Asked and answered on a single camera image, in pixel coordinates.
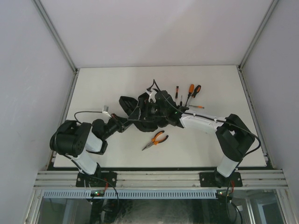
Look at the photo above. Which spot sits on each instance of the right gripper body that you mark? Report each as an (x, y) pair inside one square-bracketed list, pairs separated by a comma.
[(153, 111)]

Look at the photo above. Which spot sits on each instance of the grey slotted cable duct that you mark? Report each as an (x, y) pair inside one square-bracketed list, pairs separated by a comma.
[(132, 194)]

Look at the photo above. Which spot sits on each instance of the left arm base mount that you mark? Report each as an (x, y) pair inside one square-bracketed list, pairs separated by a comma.
[(97, 180)]

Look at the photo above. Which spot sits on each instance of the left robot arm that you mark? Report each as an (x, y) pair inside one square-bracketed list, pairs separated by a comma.
[(77, 141)]

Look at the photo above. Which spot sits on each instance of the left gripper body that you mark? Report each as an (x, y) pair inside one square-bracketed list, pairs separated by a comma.
[(113, 125)]

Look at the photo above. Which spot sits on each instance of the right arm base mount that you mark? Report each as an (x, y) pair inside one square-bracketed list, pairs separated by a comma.
[(214, 179)]

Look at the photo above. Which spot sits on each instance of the small black precision screwdriver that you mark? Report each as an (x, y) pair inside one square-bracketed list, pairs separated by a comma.
[(176, 94)]

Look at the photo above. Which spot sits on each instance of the black plastic tool case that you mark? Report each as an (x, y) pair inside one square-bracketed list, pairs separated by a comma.
[(143, 126)]

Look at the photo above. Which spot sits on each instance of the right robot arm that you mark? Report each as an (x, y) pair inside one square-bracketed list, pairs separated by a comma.
[(234, 138)]

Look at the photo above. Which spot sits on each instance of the orange black needle-nose pliers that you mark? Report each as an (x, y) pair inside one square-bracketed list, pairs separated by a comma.
[(156, 140)]

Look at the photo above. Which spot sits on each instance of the black orange handled screwdriver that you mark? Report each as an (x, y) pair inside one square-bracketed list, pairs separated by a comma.
[(195, 92)]

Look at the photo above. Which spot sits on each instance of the aluminium frame rail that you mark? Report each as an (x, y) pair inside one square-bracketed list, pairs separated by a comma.
[(243, 179)]

